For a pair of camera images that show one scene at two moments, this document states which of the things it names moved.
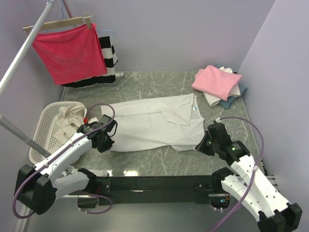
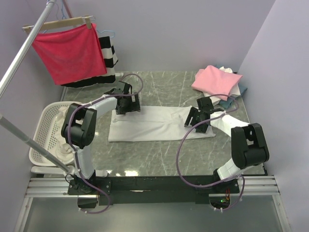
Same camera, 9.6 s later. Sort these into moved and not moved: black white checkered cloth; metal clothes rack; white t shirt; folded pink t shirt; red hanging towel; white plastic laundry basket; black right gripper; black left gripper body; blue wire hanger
Moved: black right gripper; white t shirt; black left gripper body
Not moved: metal clothes rack; black white checkered cloth; folded pink t shirt; blue wire hanger; red hanging towel; white plastic laundry basket
